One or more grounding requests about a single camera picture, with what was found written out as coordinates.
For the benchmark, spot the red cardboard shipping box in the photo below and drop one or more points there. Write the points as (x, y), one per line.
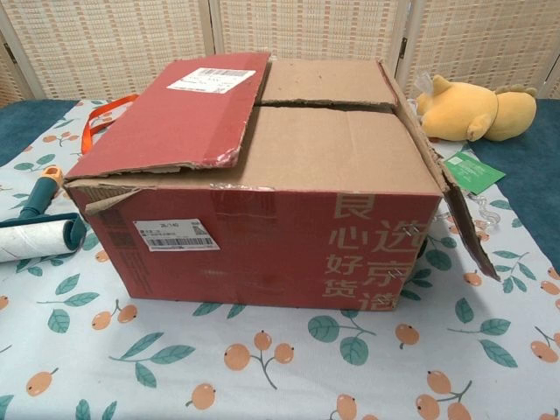
(262, 245)

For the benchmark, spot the fruit and leaf print tablecloth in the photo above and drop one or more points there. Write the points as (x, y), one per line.
(280, 363)

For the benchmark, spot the green paper card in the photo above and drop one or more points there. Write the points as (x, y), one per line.
(474, 172)

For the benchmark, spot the yellow plush toy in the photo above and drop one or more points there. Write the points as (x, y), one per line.
(464, 109)

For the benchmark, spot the woven bamboo folding screen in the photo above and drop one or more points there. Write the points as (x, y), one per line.
(109, 44)

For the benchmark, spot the teal lint roller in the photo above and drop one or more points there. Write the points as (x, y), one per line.
(35, 238)

